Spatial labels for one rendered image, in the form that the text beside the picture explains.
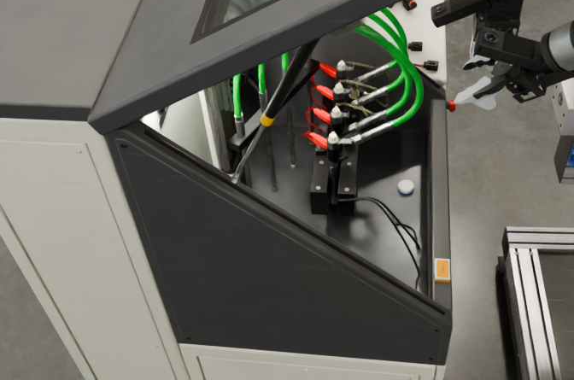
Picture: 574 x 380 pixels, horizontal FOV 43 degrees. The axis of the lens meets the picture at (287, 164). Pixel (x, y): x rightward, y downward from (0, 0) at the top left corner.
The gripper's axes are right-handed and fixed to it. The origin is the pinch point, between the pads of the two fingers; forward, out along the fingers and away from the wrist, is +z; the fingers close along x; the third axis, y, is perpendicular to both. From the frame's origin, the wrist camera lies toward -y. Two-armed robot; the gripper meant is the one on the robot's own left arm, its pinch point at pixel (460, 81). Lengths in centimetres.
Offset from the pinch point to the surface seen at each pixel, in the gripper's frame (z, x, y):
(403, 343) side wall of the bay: 26, -40, 24
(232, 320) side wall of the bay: 46, -47, -4
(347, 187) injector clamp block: 37.3, -10.6, 6.8
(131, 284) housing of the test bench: 51, -48, -25
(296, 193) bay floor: 60, -7, 7
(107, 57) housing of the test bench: 18, -26, -55
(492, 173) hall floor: 102, 70, 111
